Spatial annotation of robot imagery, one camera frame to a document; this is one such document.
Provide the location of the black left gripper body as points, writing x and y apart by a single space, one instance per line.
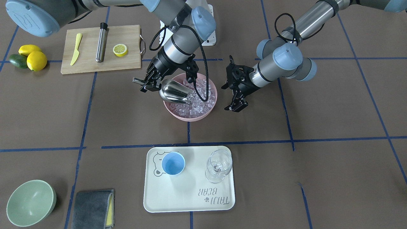
246 82

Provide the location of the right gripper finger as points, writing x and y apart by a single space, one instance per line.
151 83

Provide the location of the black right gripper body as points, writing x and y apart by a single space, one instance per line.
163 64

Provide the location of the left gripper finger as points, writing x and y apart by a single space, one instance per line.
238 103

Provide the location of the stainless steel ice scoop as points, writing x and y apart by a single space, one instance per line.
169 90

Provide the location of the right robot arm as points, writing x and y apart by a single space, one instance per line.
190 27

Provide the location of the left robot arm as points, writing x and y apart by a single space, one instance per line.
281 57

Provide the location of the pile of clear ice cubes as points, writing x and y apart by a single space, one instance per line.
200 98

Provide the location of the light blue cup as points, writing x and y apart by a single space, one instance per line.
173 163

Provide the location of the pink bowl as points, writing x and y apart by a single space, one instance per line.
190 116

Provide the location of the half lemon slice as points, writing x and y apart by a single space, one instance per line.
120 50

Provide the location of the clear wine glass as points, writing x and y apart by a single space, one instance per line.
218 166

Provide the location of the steel cylinder muddler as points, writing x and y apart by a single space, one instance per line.
101 48

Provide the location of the wooden cutting board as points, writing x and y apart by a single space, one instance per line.
128 35

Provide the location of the cream bear serving tray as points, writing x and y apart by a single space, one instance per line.
189 190

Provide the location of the yellow plastic knife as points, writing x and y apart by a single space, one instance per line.
76 49

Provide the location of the yellow lemon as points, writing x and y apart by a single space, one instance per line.
36 61
26 50

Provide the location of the green lime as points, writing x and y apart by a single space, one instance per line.
18 60

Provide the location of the grey and yellow folded cloth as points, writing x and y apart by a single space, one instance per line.
94 210

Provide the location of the green ceramic bowl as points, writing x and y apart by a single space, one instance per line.
30 203

